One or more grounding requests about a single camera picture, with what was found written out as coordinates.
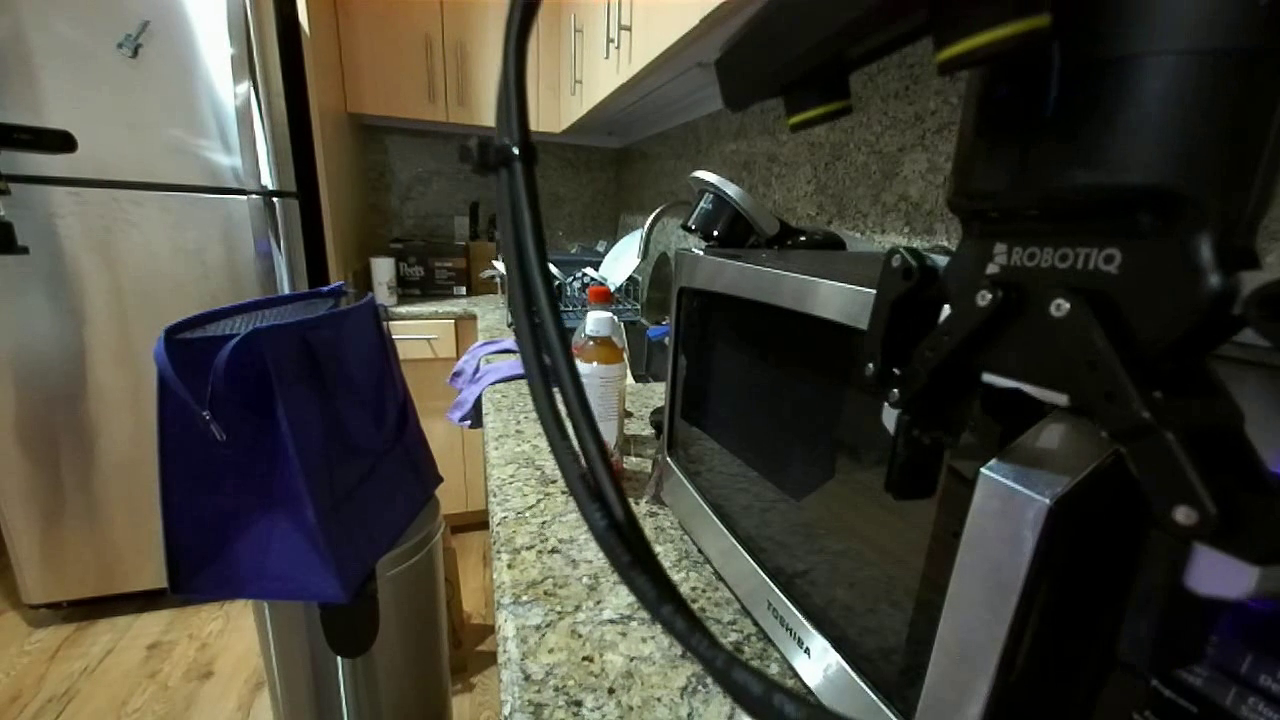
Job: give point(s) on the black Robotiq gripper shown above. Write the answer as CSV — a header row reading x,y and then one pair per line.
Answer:
x,y
1105,161

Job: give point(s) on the stainless steel microwave body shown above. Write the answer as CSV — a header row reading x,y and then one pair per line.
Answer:
x,y
1252,401

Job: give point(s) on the white plate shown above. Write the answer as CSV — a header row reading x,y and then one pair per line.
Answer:
x,y
620,256

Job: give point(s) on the dish rack with dishes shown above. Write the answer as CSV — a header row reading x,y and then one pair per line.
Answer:
x,y
585,273

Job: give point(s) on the purple cloth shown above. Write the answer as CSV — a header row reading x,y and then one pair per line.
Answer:
x,y
481,372

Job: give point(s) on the wooden knife block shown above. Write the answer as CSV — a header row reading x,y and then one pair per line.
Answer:
x,y
481,262

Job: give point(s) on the wooden base cabinet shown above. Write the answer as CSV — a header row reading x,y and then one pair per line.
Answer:
x,y
447,443

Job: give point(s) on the small dark countertop appliance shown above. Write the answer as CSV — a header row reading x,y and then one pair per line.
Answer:
x,y
430,273

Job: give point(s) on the white cup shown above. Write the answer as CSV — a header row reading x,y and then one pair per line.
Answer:
x,y
383,283

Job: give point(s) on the stainless steel trash can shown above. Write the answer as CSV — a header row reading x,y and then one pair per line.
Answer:
x,y
404,643

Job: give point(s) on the blue fabric bag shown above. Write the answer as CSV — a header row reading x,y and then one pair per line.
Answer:
x,y
286,443

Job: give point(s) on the stainless steel refrigerator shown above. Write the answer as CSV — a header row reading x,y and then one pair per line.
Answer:
x,y
94,346

